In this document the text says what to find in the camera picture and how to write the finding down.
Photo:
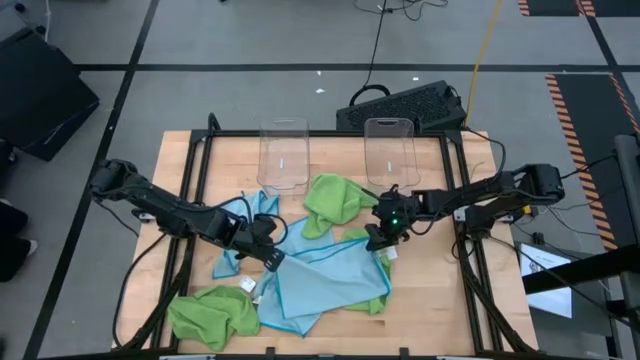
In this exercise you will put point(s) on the grey post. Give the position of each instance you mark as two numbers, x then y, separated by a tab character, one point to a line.
629	200

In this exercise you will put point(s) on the green microfiber towel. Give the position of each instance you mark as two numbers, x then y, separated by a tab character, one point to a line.
210	315
370	305
335	200

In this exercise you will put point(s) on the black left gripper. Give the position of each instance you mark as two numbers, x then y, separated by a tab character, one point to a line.
240	237

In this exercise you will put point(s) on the black metal table frame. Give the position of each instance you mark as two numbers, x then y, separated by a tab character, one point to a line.
325	134

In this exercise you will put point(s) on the monitor with white screen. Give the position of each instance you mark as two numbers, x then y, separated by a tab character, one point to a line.
552	302

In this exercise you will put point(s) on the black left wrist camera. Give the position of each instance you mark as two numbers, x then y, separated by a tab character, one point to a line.
265	225

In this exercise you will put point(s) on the clear plastic bin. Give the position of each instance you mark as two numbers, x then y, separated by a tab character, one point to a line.
282	155
390	150

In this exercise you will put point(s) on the large black case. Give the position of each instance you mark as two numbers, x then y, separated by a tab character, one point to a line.
40	95

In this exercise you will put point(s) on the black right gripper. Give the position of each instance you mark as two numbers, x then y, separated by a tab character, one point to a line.
407	210

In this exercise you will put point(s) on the short silver aluminium bar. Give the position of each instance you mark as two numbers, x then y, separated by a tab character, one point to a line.
461	215

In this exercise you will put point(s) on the black mat with orange stripes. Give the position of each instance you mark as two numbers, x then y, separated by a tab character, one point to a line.
550	7
590	130

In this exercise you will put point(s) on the person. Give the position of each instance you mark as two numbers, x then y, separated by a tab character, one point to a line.
10	250

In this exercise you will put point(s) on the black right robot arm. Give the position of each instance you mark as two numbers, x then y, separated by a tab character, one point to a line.
480	192

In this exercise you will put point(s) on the black diagonal bar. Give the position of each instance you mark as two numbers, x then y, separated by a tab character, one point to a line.
575	272

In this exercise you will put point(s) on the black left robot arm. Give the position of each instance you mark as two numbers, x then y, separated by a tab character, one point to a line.
165	210

